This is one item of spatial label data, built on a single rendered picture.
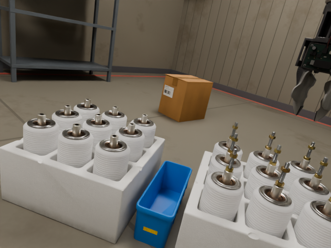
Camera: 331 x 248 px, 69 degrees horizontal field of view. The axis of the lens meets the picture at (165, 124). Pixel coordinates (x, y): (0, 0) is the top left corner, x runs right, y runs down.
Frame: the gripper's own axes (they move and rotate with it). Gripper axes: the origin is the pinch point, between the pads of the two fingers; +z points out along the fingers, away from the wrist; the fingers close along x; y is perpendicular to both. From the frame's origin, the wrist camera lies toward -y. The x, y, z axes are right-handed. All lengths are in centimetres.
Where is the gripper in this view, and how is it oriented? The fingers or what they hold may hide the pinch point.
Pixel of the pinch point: (309, 111)
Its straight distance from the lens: 60.1
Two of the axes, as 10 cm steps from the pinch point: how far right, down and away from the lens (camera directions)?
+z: -1.8, 9.2, 3.3
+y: -7.2, 1.1, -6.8
